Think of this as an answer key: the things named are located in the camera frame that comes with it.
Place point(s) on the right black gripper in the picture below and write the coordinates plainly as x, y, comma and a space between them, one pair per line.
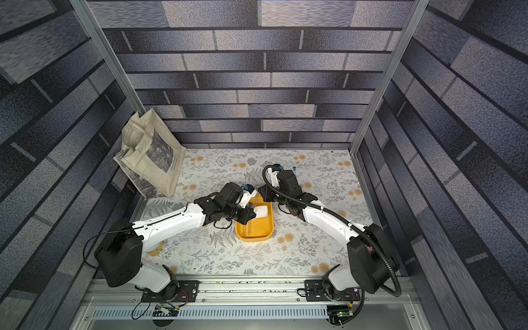
273, 195

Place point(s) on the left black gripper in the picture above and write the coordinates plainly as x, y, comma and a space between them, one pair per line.
248, 216

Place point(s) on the white wipe cloth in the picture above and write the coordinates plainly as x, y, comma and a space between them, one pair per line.
261, 212

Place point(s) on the yellow plastic tray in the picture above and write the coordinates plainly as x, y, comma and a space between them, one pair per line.
257, 230

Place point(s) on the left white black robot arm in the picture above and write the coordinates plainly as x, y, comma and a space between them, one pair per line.
120, 253

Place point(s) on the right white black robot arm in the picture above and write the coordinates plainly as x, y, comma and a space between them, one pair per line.
371, 265

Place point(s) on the beige canvas tote bag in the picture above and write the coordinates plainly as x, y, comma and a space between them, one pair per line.
150, 156

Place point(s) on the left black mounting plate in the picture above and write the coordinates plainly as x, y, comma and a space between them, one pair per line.
181, 292

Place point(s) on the black mounting plate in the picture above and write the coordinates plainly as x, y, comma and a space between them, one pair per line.
322, 291
181, 292

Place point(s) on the left green circuit board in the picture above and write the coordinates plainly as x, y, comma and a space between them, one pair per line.
165, 311

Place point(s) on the green circuit board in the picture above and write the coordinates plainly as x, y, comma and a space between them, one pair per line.
339, 315
165, 311

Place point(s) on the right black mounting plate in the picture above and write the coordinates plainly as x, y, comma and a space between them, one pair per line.
322, 291

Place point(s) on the right green circuit board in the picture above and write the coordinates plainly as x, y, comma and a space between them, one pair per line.
339, 315

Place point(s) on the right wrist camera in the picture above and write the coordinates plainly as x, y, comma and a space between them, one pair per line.
285, 181

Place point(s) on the white slotted cable duct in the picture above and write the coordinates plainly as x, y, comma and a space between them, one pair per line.
266, 312

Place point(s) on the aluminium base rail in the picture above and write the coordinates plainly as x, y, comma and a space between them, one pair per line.
212, 290

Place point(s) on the right aluminium frame post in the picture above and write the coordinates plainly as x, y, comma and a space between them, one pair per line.
417, 12

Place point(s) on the aluminium frame post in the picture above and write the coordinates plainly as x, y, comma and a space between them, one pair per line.
89, 22
417, 12

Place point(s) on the left aluminium frame post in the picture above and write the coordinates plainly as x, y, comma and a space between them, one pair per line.
89, 22

